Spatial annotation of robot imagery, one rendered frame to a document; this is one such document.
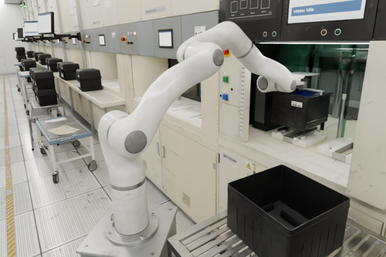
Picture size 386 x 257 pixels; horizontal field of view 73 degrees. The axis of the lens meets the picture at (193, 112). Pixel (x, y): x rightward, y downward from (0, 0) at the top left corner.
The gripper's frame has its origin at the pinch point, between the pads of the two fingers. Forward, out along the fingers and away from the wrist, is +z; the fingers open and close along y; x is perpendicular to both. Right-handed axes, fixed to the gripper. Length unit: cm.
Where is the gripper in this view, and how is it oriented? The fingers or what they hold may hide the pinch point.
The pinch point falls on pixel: (302, 77)
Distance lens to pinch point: 150.4
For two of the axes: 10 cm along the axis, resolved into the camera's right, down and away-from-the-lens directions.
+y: 5.8, 2.1, -7.9
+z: 8.2, -1.7, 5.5
